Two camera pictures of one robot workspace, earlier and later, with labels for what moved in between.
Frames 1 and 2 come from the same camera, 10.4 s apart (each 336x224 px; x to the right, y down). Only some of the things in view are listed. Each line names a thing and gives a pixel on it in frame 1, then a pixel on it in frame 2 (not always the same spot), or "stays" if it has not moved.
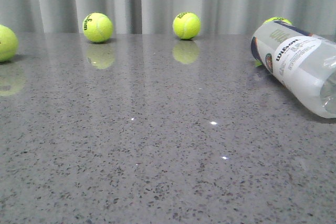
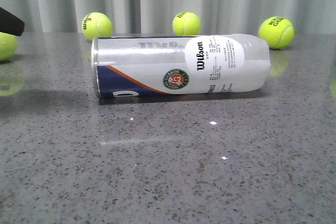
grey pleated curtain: (147, 3) stays
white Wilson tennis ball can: (305, 63) -> (176, 64)
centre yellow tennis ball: (186, 25) stays
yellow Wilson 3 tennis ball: (97, 28) stays
